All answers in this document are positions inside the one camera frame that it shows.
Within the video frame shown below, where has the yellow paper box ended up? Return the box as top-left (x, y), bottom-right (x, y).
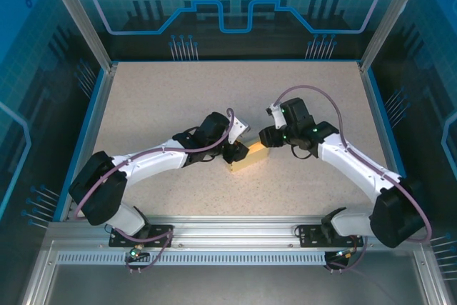
top-left (228, 142), bottom-right (271, 174)

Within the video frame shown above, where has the small LED connector board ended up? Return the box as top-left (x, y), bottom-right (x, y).
top-left (335, 247), bottom-right (358, 261)
top-left (128, 244), bottom-right (149, 260)

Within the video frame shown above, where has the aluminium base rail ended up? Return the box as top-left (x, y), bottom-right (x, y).
top-left (48, 214), bottom-right (428, 249)

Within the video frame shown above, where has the slotted grey cable duct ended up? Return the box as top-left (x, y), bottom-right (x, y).
top-left (56, 251), bottom-right (328, 265)

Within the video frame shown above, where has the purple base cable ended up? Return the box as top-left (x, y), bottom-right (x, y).
top-left (113, 228), bottom-right (176, 274)
top-left (323, 233), bottom-right (368, 274)

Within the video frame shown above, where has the aluminium frame post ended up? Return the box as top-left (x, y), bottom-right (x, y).
top-left (41, 0), bottom-right (119, 73)
top-left (358, 0), bottom-right (429, 73)

